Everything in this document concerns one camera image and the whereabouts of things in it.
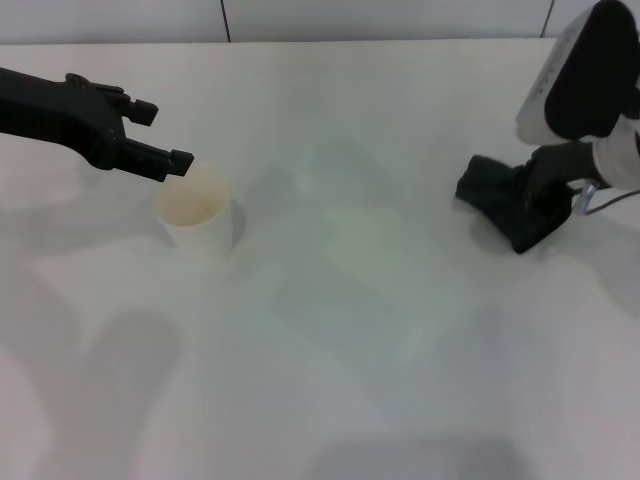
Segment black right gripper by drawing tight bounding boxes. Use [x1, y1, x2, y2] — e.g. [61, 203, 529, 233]
[521, 140, 602, 222]

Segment right wrist camera housing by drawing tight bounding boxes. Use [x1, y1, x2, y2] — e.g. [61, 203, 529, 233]
[515, 0, 640, 142]

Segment white paper cup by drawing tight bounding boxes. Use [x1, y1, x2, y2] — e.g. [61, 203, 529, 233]
[154, 163, 236, 257]

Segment dark blue rag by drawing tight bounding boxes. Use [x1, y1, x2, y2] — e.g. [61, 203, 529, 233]
[454, 154, 574, 257]

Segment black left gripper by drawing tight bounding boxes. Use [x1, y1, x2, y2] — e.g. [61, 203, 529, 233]
[0, 66, 196, 184]

